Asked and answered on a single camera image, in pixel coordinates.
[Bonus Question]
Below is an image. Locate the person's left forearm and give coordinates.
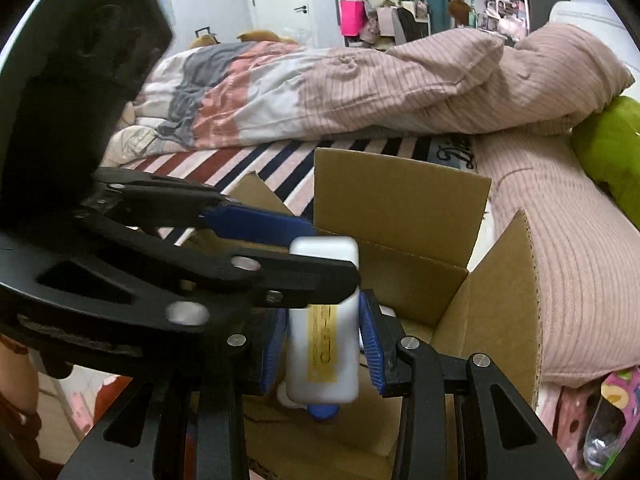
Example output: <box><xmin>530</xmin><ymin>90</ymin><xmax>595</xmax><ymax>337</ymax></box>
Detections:
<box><xmin>0</xmin><ymin>334</ymin><xmax>42</xmax><ymax>461</ymax></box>

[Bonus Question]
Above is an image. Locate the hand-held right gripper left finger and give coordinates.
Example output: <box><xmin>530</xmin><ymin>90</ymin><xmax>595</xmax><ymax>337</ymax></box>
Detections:
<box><xmin>57</xmin><ymin>307</ymin><xmax>288</xmax><ymax>480</ymax></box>

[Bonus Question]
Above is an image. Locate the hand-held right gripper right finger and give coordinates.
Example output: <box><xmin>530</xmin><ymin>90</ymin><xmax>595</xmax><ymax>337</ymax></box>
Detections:
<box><xmin>357</xmin><ymin>288</ymin><xmax>579</xmax><ymax>480</ymax></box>

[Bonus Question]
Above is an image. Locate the pink striped duvet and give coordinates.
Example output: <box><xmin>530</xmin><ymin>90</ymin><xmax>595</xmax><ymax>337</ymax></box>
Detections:
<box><xmin>107</xmin><ymin>23</ymin><xmax>640</xmax><ymax>389</ymax></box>

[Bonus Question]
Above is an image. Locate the pink gift bag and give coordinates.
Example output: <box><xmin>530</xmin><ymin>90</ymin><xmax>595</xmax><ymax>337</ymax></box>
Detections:
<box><xmin>340</xmin><ymin>0</ymin><xmax>367</xmax><ymax>37</ymax></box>

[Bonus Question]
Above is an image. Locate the white plastic bottle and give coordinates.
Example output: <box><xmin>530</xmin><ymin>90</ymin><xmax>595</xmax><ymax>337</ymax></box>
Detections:
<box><xmin>276</xmin><ymin>234</ymin><xmax>362</xmax><ymax>422</ymax></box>

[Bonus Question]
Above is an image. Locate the brown plush toy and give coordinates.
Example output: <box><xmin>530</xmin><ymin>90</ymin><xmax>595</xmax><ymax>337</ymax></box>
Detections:
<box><xmin>236</xmin><ymin>28</ymin><xmax>297</xmax><ymax>44</ymax></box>

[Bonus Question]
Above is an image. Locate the striped bedsheet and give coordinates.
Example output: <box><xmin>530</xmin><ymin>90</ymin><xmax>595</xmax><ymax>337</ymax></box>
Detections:
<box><xmin>119</xmin><ymin>134</ymin><xmax>482</xmax><ymax>243</ymax></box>

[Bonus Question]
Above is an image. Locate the green pillow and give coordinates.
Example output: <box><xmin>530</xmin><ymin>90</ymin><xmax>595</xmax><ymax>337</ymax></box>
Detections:
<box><xmin>571</xmin><ymin>94</ymin><xmax>640</xmax><ymax>232</ymax></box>

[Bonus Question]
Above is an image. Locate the brown cardboard box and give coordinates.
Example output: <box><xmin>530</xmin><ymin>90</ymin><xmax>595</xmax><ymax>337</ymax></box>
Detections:
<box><xmin>220</xmin><ymin>147</ymin><xmax>545</xmax><ymax>480</ymax></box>

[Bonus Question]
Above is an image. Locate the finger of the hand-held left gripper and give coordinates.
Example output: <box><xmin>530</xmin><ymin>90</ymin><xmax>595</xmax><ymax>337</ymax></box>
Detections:
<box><xmin>0</xmin><ymin>214</ymin><xmax>362</xmax><ymax>380</ymax></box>
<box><xmin>74</xmin><ymin>166</ymin><xmax>318</xmax><ymax>249</ymax></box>

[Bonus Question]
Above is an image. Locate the colourful printed plastic bag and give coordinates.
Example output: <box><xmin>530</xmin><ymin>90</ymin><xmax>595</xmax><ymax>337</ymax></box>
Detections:
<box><xmin>584</xmin><ymin>367</ymin><xmax>640</xmax><ymax>475</ymax></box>

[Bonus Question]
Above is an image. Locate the white padded headboard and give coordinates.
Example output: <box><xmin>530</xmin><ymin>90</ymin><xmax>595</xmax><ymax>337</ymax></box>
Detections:
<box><xmin>547</xmin><ymin>2</ymin><xmax>637</xmax><ymax>63</ymax></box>

